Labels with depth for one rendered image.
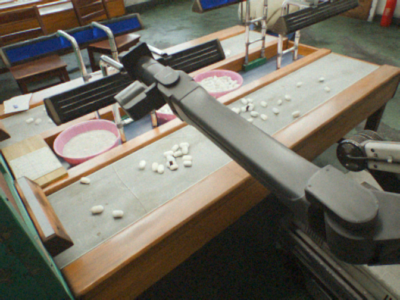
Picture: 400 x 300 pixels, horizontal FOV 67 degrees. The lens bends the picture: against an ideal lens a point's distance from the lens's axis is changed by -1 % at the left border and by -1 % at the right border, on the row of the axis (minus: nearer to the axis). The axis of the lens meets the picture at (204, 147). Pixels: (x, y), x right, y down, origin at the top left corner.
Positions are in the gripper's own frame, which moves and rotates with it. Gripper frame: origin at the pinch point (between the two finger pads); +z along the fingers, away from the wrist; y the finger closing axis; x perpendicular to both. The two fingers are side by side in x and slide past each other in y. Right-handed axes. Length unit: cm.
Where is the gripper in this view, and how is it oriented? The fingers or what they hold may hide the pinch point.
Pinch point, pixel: (128, 56)
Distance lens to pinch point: 79.9
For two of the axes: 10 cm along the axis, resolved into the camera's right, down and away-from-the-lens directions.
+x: 7.6, -6.2, 1.9
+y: 3.2, 6.2, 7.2
